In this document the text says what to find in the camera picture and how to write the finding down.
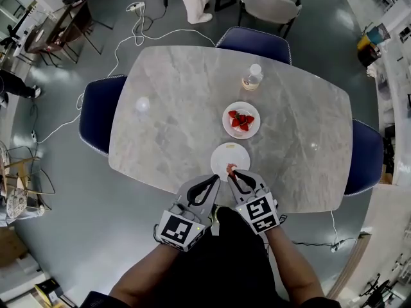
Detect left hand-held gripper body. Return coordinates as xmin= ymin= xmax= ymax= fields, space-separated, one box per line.
xmin=153 ymin=200 xmax=214 ymax=253

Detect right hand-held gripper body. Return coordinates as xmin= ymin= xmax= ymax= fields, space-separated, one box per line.
xmin=235 ymin=186 xmax=288 ymax=235

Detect person's left forearm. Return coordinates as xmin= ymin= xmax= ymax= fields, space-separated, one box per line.
xmin=109 ymin=241 xmax=184 ymax=306

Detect person's right forearm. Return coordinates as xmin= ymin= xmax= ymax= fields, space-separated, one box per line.
xmin=265 ymin=225 xmax=326 ymax=303

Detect white plate with strawberries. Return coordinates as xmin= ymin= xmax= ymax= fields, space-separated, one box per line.
xmin=222 ymin=101 xmax=261 ymax=140

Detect person's pale green shoe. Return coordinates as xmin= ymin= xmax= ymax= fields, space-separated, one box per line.
xmin=210 ymin=205 xmax=225 ymax=225

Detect person's black clothing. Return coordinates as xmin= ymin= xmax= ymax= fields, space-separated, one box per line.
xmin=80 ymin=205 xmax=342 ymax=308

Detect clear plastic bottle white cap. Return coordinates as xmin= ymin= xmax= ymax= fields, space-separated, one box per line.
xmin=241 ymin=63 xmax=264 ymax=92

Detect blue upholstered chair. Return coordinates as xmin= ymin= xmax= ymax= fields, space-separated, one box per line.
xmin=215 ymin=26 xmax=292 ymax=65
xmin=78 ymin=74 xmax=128 ymax=157
xmin=344 ymin=119 xmax=385 ymax=197

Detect black metal stand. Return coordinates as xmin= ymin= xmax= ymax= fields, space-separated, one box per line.
xmin=358 ymin=273 xmax=399 ymax=308

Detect black and yellow box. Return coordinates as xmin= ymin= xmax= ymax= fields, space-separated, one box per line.
xmin=33 ymin=277 xmax=65 ymax=306

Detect white shelving unit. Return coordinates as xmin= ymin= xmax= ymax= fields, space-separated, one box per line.
xmin=365 ymin=0 xmax=411 ymax=187

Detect patterned fabric bag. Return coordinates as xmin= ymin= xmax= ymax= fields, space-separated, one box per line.
xmin=5 ymin=187 xmax=29 ymax=219

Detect flat cardboard box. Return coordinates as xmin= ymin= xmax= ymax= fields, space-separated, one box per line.
xmin=0 ymin=228 xmax=30 ymax=268

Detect grey upholstered chair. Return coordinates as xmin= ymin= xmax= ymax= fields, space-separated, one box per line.
xmin=238 ymin=0 xmax=302 ymax=40

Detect yellow and blue bins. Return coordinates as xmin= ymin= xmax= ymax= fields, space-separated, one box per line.
xmin=356 ymin=22 xmax=392 ymax=69

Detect dark wooden table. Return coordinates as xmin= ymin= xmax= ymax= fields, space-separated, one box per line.
xmin=24 ymin=0 xmax=114 ymax=67

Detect black floor cable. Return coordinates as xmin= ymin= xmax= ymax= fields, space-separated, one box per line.
xmin=291 ymin=239 xmax=335 ymax=248

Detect gold wire chair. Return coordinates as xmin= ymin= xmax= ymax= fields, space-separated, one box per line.
xmin=0 ymin=139 xmax=56 ymax=227

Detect long white floor cable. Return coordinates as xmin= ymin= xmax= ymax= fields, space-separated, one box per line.
xmin=35 ymin=3 xmax=216 ymax=144

